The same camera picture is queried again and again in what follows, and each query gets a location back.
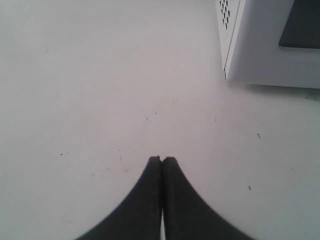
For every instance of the white microwave oven body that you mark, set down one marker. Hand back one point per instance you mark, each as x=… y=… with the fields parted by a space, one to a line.
x=229 y=14

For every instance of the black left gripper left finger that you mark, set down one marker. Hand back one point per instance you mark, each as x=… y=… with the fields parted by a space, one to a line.
x=139 y=215

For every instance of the white microwave door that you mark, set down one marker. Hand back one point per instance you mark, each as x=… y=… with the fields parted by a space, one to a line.
x=278 y=44

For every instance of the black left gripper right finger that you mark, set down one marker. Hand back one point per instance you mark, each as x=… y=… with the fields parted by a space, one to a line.
x=186 y=215

